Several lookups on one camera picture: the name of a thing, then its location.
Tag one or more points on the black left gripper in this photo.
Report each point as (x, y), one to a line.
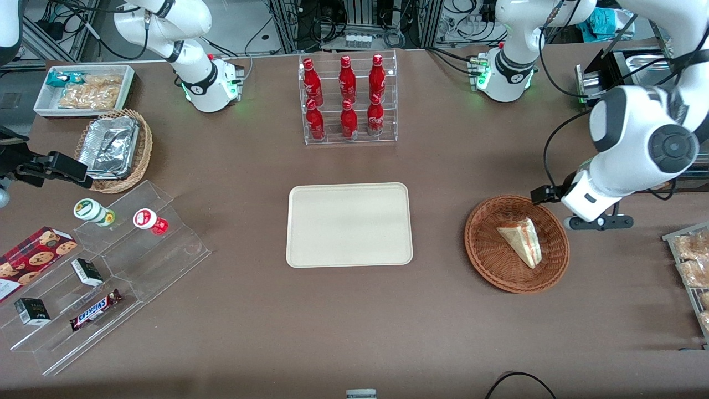
(551, 193)

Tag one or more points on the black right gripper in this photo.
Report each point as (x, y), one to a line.
(22, 166)

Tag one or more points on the triangular sandwich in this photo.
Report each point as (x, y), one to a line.
(523, 244)

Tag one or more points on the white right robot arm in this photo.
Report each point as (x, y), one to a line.
(199, 77)

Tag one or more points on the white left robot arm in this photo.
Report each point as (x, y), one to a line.
(626, 133)

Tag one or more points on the aluminium foil tray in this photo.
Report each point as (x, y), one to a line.
(108, 147)

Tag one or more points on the light wicker basket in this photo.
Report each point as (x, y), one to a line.
(145, 149)

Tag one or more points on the brown wicker basket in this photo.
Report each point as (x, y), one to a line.
(487, 260)

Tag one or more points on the beige plastic tray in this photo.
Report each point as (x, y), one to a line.
(349, 224)

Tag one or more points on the green lid drink cup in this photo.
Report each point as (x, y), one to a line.
(88, 209)

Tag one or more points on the white rectangular snack bin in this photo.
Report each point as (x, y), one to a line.
(41, 102)

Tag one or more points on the clear bag of crackers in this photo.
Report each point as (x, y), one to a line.
(91, 94)

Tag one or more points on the wrapped bread piece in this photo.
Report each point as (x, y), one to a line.
(692, 246)
(695, 274)

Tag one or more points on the teal snack packet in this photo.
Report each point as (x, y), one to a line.
(58, 78)

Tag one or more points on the red lid drink cup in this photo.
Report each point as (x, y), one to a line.
(145, 219)

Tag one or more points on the red cookie box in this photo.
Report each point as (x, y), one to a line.
(33, 257)

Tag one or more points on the small black box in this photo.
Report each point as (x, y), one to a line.
(32, 311)
(87, 272)

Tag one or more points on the clear acrylic tiered stand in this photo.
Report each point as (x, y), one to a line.
(166, 260)

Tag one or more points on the silver metal box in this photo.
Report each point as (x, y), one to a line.
(587, 83)

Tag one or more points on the Snickers chocolate bar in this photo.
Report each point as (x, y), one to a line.
(94, 310)

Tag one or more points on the black hot food warmer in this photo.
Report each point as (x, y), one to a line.
(614, 72)

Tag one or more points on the steel food pan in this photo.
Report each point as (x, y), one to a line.
(642, 64)

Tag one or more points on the teal cloth bag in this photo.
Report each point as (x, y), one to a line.
(604, 25)

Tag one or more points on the red cola bottle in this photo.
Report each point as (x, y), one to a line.
(312, 80)
(377, 77)
(349, 119)
(375, 116)
(314, 119)
(347, 77)

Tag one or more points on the clear acrylic bottle rack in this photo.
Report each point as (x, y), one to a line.
(332, 142)

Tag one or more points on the small grey white object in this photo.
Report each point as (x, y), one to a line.
(361, 394)

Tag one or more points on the white power strip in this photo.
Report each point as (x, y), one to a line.
(358, 40)

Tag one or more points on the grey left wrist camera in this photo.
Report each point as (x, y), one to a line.
(570, 223)

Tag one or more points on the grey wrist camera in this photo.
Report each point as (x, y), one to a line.
(3, 198)
(570, 223)

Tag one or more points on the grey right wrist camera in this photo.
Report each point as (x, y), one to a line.
(3, 198)

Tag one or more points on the aluminium frame rack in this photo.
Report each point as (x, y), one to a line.
(285, 22)

